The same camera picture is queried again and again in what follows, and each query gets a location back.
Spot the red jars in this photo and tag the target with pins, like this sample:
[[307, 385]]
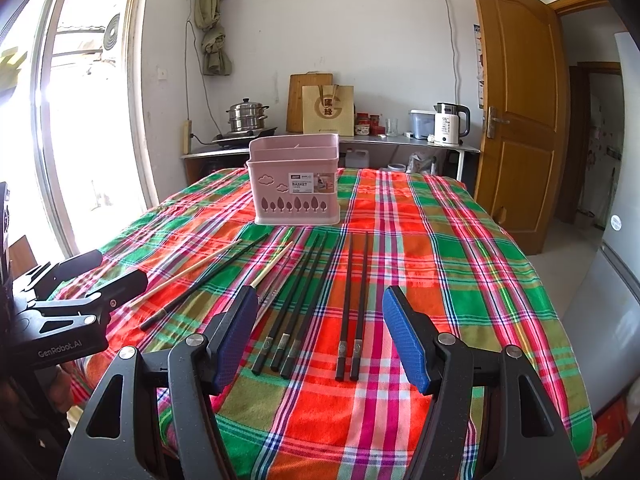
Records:
[[368, 125]]

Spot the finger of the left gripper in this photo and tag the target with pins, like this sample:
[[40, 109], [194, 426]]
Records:
[[43, 280], [117, 292]]

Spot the grey refrigerator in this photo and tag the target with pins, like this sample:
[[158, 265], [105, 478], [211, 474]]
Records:
[[602, 322]]

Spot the glass cup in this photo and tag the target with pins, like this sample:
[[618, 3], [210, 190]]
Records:
[[391, 126]]

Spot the wooden cutting board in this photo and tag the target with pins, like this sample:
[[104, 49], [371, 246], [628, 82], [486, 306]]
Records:
[[294, 112]]

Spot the white electric kettle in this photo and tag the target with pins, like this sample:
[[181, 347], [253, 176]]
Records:
[[452, 123]]

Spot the plaid tablecloth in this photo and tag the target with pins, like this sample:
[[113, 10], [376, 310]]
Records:
[[426, 236]]

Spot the steel steamer pot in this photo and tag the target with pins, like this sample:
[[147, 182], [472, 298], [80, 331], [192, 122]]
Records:
[[247, 115]]

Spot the blue plastic container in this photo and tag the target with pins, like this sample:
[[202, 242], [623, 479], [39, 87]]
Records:
[[422, 124]]

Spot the wooden chopstick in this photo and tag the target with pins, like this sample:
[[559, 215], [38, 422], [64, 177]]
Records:
[[270, 265], [180, 275]]

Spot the black chopstick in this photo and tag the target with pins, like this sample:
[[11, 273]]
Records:
[[297, 345], [356, 354], [342, 343], [287, 333], [203, 279], [276, 325]]

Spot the giraffe wall poster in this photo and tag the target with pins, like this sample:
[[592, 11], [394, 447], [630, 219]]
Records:
[[479, 65]]

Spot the brown paper bag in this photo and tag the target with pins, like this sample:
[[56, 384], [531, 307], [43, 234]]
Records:
[[329, 109]]

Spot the white jug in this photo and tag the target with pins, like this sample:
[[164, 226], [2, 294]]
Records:
[[357, 159]]

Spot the power strip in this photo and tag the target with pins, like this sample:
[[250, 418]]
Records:
[[186, 137]]

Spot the induction cooktop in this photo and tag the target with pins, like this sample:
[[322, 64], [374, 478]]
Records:
[[240, 137]]

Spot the wooden door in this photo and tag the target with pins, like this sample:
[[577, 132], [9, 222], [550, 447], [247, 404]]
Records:
[[526, 106]]

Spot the green hanging cloth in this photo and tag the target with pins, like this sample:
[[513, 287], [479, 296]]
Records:
[[207, 19]]

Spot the window frame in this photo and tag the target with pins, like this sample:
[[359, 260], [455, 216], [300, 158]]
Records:
[[92, 161]]

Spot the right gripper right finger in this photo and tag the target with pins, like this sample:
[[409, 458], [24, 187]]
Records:
[[440, 366]]

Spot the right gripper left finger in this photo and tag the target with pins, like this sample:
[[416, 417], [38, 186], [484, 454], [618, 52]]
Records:
[[199, 368]]

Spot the metal shelf table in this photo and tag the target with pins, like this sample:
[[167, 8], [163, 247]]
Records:
[[383, 152]]

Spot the pink utensil basket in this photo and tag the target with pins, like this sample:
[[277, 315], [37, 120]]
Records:
[[294, 179]]

